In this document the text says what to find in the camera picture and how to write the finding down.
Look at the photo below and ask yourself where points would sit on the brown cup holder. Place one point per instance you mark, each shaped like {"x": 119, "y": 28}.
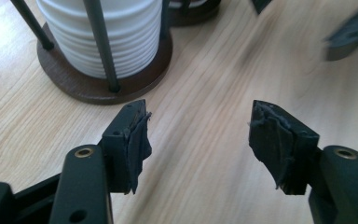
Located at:
{"x": 84, "y": 90}
{"x": 195, "y": 17}

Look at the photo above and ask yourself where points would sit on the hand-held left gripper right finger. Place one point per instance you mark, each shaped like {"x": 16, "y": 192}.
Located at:
{"x": 276, "y": 143}

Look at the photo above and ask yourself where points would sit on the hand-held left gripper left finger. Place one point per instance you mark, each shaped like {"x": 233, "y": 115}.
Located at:
{"x": 118, "y": 146}

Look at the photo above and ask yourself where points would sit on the stack of white paper cups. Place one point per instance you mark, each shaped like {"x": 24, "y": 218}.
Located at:
{"x": 130, "y": 37}

